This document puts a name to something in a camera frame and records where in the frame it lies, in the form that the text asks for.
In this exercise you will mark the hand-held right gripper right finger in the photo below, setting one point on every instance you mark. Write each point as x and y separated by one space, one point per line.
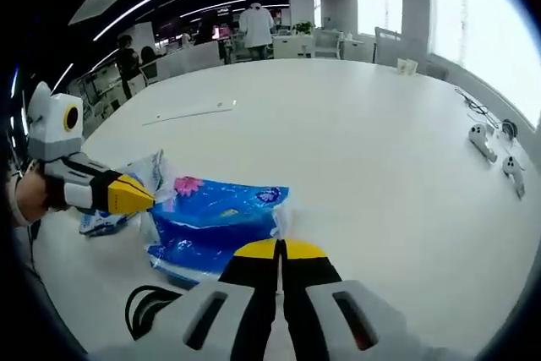
321 306

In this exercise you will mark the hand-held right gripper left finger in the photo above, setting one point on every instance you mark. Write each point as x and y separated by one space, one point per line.
249 306

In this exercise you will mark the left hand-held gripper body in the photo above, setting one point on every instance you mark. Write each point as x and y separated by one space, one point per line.
53 124

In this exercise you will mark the blue flowered tissue packet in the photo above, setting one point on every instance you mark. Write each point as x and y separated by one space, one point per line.
211 225

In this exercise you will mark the person's left hand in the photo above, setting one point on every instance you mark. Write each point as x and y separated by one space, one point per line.
31 196

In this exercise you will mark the thin white strip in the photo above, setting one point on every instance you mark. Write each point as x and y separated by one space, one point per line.
190 115

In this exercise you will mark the ceiling air vent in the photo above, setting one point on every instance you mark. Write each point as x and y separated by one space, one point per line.
97 7

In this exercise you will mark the white table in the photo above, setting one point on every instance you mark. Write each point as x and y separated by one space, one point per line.
338 145

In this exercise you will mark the white game controller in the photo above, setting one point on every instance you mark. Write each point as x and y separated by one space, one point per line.
479 137
512 166

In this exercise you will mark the white cabinet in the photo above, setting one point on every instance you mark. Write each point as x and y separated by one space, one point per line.
293 46

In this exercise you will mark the green potted plant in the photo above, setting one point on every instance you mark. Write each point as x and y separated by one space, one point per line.
302 28

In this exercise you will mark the dark headphones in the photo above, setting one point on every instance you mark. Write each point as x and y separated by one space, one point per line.
509 128

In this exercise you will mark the large bright window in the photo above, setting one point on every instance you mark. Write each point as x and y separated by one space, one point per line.
482 31

